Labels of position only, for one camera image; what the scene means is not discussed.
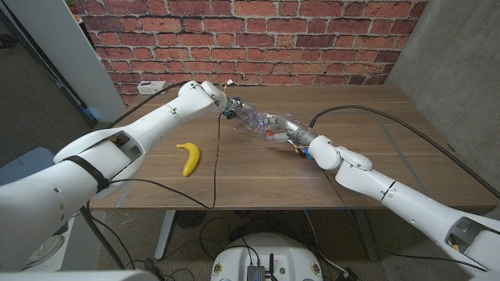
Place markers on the white upright panel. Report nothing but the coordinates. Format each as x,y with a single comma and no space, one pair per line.
70,50

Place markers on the red toy strawberry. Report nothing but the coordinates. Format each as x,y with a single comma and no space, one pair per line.
270,133

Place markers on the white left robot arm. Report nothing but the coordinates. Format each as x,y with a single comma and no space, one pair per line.
136,129

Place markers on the white flat board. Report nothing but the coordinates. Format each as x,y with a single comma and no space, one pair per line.
78,246

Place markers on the clear plastic wrap sheet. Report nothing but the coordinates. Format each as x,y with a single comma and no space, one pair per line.
263,126

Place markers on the red brick print backdrop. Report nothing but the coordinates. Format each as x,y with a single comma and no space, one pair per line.
250,39

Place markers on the white robot torso base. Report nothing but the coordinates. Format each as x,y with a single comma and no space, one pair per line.
265,253

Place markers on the metal table leg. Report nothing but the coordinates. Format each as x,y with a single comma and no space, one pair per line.
367,238
164,234

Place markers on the yellow toy banana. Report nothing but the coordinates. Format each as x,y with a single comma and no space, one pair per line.
191,156

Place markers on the grey box on torso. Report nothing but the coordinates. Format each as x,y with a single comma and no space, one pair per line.
256,274

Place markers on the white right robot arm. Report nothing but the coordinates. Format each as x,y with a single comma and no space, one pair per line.
390,191

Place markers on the white power outlet box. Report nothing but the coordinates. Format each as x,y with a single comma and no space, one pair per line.
150,88

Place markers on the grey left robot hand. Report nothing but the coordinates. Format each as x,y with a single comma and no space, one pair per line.
242,111

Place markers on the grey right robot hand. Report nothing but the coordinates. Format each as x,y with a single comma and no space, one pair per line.
297,132

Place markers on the black round floor disc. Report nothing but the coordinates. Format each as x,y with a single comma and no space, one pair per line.
189,219

